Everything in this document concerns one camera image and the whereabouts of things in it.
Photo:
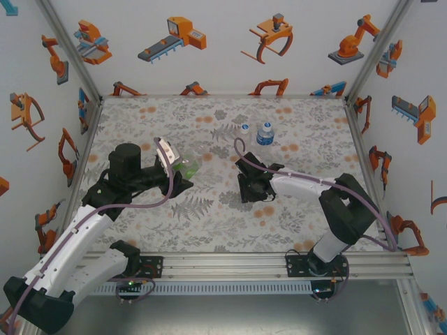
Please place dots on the aluminium front mounting rail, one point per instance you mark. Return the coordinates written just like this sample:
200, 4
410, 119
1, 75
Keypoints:
223, 267

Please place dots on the aluminium frame leg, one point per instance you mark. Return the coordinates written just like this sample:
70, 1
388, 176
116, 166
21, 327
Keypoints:
415, 310

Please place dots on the green label plastic bottle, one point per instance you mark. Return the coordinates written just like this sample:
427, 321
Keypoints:
190, 169

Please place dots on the grey metal lower panel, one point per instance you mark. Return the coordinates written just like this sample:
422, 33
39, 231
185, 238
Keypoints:
223, 314

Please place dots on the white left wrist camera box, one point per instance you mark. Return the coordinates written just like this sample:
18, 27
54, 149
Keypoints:
167, 151

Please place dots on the aluminium back frame rail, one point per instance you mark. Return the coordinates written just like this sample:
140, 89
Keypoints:
223, 95

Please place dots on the blue label plastic bottle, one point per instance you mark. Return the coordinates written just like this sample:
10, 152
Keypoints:
265, 137

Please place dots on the clear unlabelled plastic bottle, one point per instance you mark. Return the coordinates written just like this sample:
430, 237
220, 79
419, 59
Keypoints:
246, 141

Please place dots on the aluminium corner frame post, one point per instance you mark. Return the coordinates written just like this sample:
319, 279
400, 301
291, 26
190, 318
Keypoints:
376, 52
72, 52

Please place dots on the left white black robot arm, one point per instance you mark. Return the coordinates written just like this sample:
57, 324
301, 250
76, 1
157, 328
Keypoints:
70, 240

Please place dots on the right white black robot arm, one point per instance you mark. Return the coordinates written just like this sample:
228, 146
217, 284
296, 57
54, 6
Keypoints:
349, 213

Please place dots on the grey fern patterned table mat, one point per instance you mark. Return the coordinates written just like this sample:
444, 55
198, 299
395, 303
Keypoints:
223, 230

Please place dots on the small controller circuit board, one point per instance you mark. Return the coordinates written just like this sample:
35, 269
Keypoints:
323, 289
128, 283

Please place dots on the aluminium side frame rail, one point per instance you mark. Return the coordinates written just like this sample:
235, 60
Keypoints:
83, 157
359, 139

